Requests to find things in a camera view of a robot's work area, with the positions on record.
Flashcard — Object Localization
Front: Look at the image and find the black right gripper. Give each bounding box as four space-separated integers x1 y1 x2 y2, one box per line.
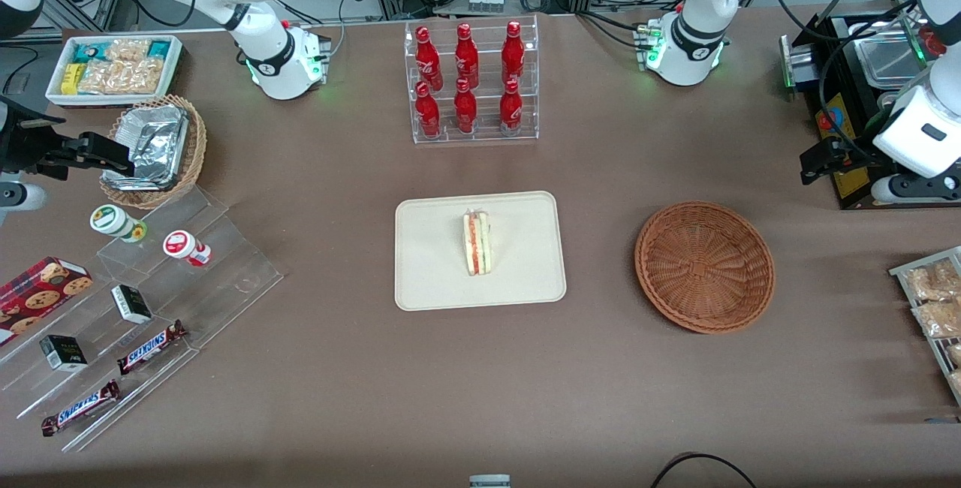
0 98 137 181

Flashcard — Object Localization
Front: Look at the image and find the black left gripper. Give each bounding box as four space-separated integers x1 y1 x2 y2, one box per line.
800 135 890 185

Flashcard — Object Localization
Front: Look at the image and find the triangular sandwich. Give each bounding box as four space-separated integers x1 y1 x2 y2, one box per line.
462 209 494 277

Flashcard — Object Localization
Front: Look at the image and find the light tan wicker basket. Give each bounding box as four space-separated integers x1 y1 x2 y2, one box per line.
99 95 207 209

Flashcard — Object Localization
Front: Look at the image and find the dark brown wicker basket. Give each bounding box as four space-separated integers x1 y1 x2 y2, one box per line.
634 201 776 335

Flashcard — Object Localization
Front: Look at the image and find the beige plastic serving tray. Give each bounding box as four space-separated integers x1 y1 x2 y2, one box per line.
394 191 568 312

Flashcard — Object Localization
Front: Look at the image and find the green lidded yogurt cup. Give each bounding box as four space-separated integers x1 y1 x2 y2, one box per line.
90 204 148 243

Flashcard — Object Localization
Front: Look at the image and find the white plastic snack bin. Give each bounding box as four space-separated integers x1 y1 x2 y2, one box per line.
45 35 183 108

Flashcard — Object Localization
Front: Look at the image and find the clear bag of crackers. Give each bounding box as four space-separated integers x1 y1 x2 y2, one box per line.
105 39 151 63
77 59 164 96

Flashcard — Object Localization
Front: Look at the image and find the black countertop appliance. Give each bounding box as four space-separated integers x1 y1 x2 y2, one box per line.
788 14 961 211

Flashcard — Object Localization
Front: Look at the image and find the small grey metal device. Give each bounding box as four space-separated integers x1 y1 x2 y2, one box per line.
779 32 819 92

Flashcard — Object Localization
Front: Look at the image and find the steel pan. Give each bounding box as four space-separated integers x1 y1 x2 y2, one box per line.
856 30 932 91

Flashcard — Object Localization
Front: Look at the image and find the red lidded yogurt cup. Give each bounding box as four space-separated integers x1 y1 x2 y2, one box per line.
163 230 212 268

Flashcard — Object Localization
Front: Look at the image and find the small black carton box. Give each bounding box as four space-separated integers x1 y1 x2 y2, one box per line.
39 335 89 373
111 285 153 325

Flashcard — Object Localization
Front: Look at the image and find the red tartan cookie box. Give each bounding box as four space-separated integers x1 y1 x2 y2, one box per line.
0 256 95 346

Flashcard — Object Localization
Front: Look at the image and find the clear acrylic step display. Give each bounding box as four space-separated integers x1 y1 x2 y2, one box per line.
0 186 285 453

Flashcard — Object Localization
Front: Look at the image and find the Snickers chocolate bar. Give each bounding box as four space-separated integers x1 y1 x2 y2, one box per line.
116 321 188 376
41 380 121 438

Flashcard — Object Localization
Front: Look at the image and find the red cola bottle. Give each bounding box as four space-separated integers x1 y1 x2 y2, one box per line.
454 23 480 89
415 81 441 137
499 79 523 134
415 26 444 91
453 78 477 134
502 20 525 87

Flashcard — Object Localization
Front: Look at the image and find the clear acrylic bottle rack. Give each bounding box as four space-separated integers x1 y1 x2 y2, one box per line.
404 15 540 145

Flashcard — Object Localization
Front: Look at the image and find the metal wire rack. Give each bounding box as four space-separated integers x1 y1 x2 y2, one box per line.
890 246 961 406

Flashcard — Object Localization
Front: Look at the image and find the black cable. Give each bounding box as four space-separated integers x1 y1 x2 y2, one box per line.
649 453 759 488

